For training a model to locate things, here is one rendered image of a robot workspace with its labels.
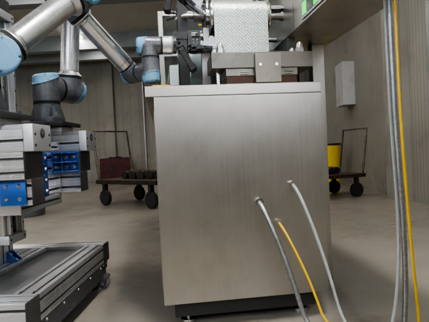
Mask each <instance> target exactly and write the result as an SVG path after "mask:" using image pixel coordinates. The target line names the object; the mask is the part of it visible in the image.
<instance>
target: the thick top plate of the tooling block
mask: <svg viewBox="0 0 429 322"><path fill-rule="evenodd" d="M255 53H280V54H281V68H283V67H297V70H299V73H302V72H304V71H305V70H307V69H309V68H311V67H312V66H313V54H312V51H280V52H212V53H211V55H210V57H209V59H208V61H207V76H216V72H221V75H222V73H223V72H224V71H225V69H228V68H255V63H254V54H255Z"/></svg>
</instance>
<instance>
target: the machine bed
mask: <svg viewBox="0 0 429 322"><path fill-rule="evenodd" d="M314 92H321V86H320V82H277V83H253V84H208V85H184V86H145V98H146V101H147V105H148V107H149V111H150V113H151V117H152V120H153V123H154V97H170V96H211V95H252V94H273V93H314Z"/></svg>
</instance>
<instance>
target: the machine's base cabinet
mask: <svg viewBox="0 0 429 322"><path fill-rule="evenodd" d="M154 133H155V146H156V171H157V184H158V186H157V193H158V208H159V221H160V246H161V259H162V283H163V296H164V306H166V305H175V312H176V318H178V317H181V322H196V316H198V315H205V314H218V313H225V312H238V311H250V310H258V309H270V308H277V307H290V306H292V310H293V311H295V312H300V310H299V307H298V304H297V300H296V297H295V294H294V290H293V288H292V284H291V282H290V279H289V275H288V273H287V270H286V267H285V265H284V262H283V259H282V257H281V254H280V251H279V250H278V247H277V244H276V242H275V239H274V237H273V234H272V232H271V230H270V228H269V225H268V223H267V221H266V218H265V216H264V214H263V212H262V210H261V208H260V206H258V205H256V203H255V200H256V198H258V197H259V198H261V199H263V201H264V203H263V204H264V206H265V208H266V210H267V212H268V214H269V216H270V218H271V220H272V223H273V225H274V227H275V229H276V232H277V234H278V237H279V239H280V241H281V244H282V247H283V249H284V251H285V254H286V256H287V259H288V262H289V264H290V267H291V270H292V273H293V275H294V278H295V281H296V284H297V288H298V290H299V294H300V297H301V300H302V303H303V307H304V309H305V312H306V311H307V310H308V307H307V306H306V305H310V304H316V300H315V297H314V295H313V292H312V289H311V287H310V285H309V283H308V280H307V278H306V275H305V273H304V271H303V269H302V267H301V265H300V263H299V261H298V258H297V256H296V254H295V252H294V250H293V248H292V247H291V245H290V243H289V241H288V239H287V237H286V235H285V233H284V232H283V230H282V229H281V227H280V226H279V225H278V224H276V222H275V221H276V219H280V220H281V221H282V226H283V227H284V229H285V230H286V232H287V234H288V236H289V238H290V239H291V241H292V243H293V245H294V247H295V249H296V251H297V253H298V255H299V257H300V259H301V261H302V263H303V265H304V267H305V270H306V272H307V274H308V276H309V278H310V280H311V283H312V286H313V288H314V290H315V292H316V291H329V277H328V275H327V271H326V267H325V265H324V262H323V259H322V256H321V253H320V250H319V246H318V244H317V241H316V239H315V236H314V233H313V230H312V227H311V225H310V222H309V220H308V217H307V215H306V212H305V209H304V208H303V205H302V203H301V201H300V199H299V196H298V195H297V193H296V191H295V189H294V188H293V187H291V186H290V185H289V181H295V182H296V187H297V189H298V190H299V192H300V194H301V196H302V198H303V200H304V202H305V204H306V207H307V209H308V212H309V214H310V216H311V219H312V222H313V224H314V227H315V230H316V232H317V235H318V237H319V240H320V244H321V246H322V249H323V251H324V255H325V257H326V261H327V264H328V260H327V229H326V198H325V181H324V150H323V134H322V103H321V92H314V93H273V94H252V95H211V96H170V97H154Z"/></svg>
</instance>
